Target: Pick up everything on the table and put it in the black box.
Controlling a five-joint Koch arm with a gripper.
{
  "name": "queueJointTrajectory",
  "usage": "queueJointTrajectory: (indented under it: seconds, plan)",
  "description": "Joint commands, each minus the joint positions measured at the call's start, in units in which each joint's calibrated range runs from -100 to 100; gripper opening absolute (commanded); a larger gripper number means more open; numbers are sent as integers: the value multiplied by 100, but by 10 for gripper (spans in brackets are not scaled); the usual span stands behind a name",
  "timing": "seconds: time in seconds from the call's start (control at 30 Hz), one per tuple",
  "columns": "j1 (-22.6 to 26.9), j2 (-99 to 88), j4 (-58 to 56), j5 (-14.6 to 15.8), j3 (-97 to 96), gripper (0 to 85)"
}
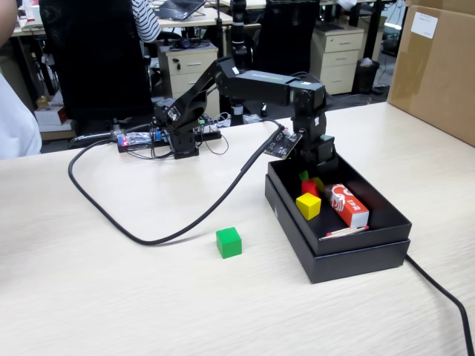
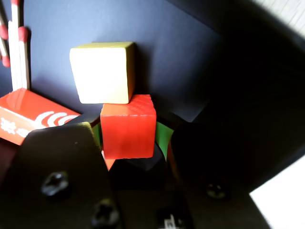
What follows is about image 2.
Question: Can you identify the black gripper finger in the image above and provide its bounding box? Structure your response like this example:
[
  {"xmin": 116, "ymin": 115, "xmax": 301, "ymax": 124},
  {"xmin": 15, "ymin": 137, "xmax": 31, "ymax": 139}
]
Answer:
[
  {"xmin": 0, "ymin": 121, "xmax": 122, "ymax": 229},
  {"xmin": 154, "ymin": 120, "xmax": 271, "ymax": 229}
]

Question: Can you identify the red wooden cube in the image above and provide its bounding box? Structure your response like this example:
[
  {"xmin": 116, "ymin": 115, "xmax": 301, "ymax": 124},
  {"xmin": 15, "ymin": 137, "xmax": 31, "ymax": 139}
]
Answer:
[{"xmin": 100, "ymin": 94, "xmax": 157, "ymax": 160}]

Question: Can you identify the yellow wooden cube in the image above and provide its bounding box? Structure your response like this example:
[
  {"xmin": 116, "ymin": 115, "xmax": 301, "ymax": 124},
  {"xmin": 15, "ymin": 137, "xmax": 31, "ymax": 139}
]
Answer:
[{"xmin": 69, "ymin": 42, "xmax": 136, "ymax": 104}]

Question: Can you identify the black cardboard box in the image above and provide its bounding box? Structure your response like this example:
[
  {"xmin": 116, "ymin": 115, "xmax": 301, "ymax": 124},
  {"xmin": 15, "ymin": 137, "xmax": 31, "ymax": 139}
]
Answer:
[{"xmin": 0, "ymin": 0, "xmax": 305, "ymax": 194}]

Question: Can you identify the orange matchbox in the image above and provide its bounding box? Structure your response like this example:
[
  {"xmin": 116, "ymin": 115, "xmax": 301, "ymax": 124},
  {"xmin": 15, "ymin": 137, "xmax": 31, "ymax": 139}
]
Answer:
[{"xmin": 0, "ymin": 87, "xmax": 81, "ymax": 146}]

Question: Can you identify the red-tipped wooden match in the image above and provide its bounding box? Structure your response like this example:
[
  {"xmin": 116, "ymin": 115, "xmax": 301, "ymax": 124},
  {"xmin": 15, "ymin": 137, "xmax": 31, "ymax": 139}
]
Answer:
[
  {"xmin": 0, "ymin": 39, "xmax": 11, "ymax": 68},
  {"xmin": 0, "ymin": 7, "xmax": 9, "ymax": 40},
  {"xmin": 18, "ymin": 26, "xmax": 31, "ymax": 90},
  {"xmin": 10, "ymin": 0, "xmax": 20, "ymax": 92}
]

